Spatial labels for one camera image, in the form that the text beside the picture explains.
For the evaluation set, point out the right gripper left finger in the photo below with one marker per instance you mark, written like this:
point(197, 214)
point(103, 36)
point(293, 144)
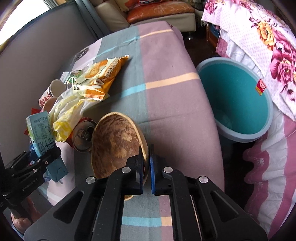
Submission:
point(93, 210)

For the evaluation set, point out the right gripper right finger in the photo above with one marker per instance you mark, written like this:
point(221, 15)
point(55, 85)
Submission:
point(200, 210)

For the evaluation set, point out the light blue milk carton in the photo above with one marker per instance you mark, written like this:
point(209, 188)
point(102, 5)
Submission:
point(42, 138)

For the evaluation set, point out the red cola can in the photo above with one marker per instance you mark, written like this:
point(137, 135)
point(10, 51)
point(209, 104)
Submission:
point(80, 138)

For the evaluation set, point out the pink paper cup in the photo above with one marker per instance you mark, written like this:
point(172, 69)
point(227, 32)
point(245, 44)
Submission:
point(48, 105)

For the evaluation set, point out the white ALDI paper cup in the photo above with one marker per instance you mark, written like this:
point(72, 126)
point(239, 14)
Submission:
point(55, 89)

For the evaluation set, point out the orange snack bag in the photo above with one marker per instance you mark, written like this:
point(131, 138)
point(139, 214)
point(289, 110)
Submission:
point(95, 82)

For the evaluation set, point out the teal trash bin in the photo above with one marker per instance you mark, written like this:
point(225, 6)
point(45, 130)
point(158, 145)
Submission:
point(241, 113)

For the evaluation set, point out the person left hand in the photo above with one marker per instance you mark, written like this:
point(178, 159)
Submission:
point(26, 218)

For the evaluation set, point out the yellow white plastic wrapper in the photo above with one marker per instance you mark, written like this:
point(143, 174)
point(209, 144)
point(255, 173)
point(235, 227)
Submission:
point(66, 113)

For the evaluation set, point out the green white snack wrapper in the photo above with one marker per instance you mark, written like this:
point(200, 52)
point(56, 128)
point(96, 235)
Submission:
point(68, 78)

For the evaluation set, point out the beige sofa orange cushion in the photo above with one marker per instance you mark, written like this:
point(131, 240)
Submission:
point(119, 15)

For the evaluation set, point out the pink floral quilt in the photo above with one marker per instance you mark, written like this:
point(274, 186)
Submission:
point(258, 38)

